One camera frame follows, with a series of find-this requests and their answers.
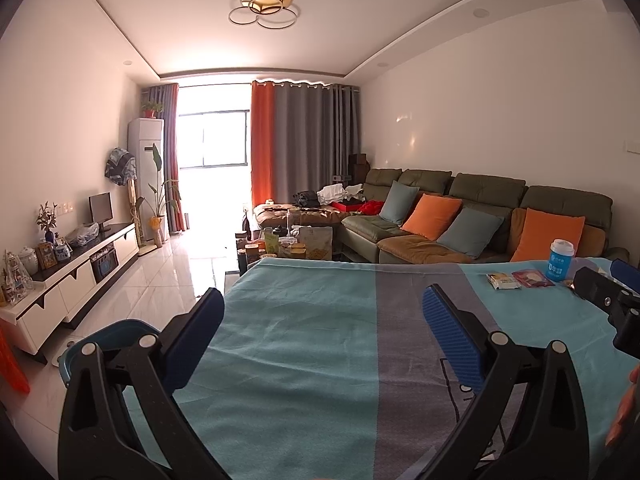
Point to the small green potted plant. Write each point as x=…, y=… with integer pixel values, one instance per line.
x=152, y=108

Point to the teal grey striped tablecloth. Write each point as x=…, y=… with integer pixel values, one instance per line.
x=300, y=335

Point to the blue cushion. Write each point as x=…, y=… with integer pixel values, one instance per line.
x=472, y=232
x=397, y=202

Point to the group of glass jars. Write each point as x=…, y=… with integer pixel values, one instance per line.
x=262, y=247

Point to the glass ship model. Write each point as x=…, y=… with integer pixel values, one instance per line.
x=14, y=275

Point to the green sofa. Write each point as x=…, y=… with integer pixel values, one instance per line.
x=490, y=185

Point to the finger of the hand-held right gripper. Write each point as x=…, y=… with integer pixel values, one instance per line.
x=592, y=285
x=625, y=269

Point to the blue white ceramic jar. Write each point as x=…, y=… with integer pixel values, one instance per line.
x=62, y=250

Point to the brown sofa seat pad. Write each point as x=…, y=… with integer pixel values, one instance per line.
x=425, y=250

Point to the orange cushion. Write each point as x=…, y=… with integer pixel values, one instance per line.
x=547, y=235
x=431, y=216

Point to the beige snack box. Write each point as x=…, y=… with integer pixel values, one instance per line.
x=315, y=242

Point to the red cloth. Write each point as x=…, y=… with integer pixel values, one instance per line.
x=360, y=206

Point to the tall leafy potted plant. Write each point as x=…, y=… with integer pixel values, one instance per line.
x=160, y=195

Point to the person's right hand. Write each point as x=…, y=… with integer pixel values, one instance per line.
x=625, y=410

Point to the pile of white clothes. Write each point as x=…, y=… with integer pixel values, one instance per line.
x=340, y=191

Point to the yellow white snack packet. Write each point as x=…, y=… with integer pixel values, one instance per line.
x=502, y=280

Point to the teal plastic bin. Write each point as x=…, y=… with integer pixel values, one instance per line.
x=110, y=342

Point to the sealed gold snack bag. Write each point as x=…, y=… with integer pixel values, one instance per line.
x=567, y=284

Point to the black monitor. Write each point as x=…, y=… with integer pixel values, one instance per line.
x=100, y=208

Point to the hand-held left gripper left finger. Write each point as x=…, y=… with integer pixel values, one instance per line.
x=200, y=325

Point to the standing fan with blue cover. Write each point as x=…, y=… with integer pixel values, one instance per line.
x=120, y=167

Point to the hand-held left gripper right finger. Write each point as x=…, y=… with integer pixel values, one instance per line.
x=450, y=340

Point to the wooden picture frame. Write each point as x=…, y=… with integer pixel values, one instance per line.
x=46, y=255

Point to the clear plastic bag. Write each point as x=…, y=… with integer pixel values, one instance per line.
x=82, y=234

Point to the plant in blue vase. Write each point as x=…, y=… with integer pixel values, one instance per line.
x=46, y=220

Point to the white standing air conditioner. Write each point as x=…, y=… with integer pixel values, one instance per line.
x=145, y=160

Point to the dark bag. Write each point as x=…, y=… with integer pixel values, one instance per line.
x=307, y=197

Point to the dark coffee table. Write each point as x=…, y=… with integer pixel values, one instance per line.
x=240, y=265

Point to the grey and orange curtain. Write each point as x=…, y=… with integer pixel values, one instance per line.
x=167, y=150

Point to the blue cup with white lid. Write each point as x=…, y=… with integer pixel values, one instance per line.
x=560, y=260

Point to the brown cardboard box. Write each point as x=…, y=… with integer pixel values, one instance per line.
x=357, y=165

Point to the white black TV cabinet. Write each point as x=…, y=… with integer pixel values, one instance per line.
x=70, y=290

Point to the red snack packet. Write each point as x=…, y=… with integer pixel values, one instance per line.
x=532, y=277

